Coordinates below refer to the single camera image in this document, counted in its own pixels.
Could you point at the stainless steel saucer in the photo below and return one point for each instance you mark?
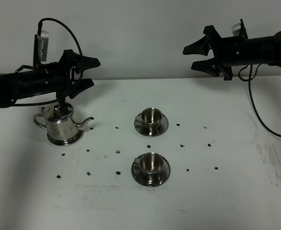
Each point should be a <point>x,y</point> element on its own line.
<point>140,128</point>
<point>155,182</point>

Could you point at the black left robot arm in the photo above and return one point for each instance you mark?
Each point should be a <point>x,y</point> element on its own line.
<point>25,82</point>

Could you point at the stainless steel teapot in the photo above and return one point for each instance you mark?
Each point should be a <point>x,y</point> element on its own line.
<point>59,116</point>

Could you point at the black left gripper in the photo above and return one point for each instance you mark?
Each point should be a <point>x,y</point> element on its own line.
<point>59,76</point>

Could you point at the near stainless steel saucer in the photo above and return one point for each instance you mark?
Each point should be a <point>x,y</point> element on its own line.
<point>155,182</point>

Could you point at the far stainless steel teacup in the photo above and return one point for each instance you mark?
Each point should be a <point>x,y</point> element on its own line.
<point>150,119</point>

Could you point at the stainless steel teacup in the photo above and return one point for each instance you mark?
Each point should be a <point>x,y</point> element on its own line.
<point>150,119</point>
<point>150,165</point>

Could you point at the steel teapot saucer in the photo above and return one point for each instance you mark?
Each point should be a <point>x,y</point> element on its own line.
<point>64,137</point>

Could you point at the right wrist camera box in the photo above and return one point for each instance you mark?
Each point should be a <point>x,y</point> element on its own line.
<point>239,30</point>

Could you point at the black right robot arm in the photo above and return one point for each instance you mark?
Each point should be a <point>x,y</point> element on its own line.
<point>263,50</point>

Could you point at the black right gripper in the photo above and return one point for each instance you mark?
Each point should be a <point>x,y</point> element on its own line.
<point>225,51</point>

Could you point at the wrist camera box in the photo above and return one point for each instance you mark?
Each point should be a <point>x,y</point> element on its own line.
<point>40,48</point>
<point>239,30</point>

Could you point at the near stainless steel teacup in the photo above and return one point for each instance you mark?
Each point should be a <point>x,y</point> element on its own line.
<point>150,165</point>

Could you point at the far stainless steel saucer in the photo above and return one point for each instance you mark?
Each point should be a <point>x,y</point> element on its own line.
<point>140,128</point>

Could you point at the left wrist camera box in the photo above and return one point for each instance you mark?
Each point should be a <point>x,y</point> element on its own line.
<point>40,48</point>

